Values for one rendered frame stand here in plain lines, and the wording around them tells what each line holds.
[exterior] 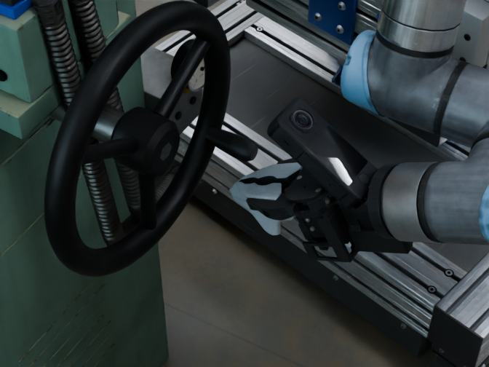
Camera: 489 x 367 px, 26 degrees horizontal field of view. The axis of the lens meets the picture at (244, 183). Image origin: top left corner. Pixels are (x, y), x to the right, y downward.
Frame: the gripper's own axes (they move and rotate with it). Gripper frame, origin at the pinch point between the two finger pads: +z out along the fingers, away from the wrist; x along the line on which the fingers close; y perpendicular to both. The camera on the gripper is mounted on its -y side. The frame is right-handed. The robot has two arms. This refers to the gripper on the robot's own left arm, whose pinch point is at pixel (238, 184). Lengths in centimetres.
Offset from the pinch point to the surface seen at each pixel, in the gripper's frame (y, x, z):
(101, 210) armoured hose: -3.7, -9.1, 11.4
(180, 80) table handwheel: -14.2, -1.3, -1.5
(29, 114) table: -19.7, -14.1, 5.0
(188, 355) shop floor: 51, 17, 54
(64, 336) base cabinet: 20.6, -7.8, 39.1
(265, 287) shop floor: 53, 36, 51
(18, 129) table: -19.1, -15.6, 5.6
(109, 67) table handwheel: -22.5, -11.9, -6.7
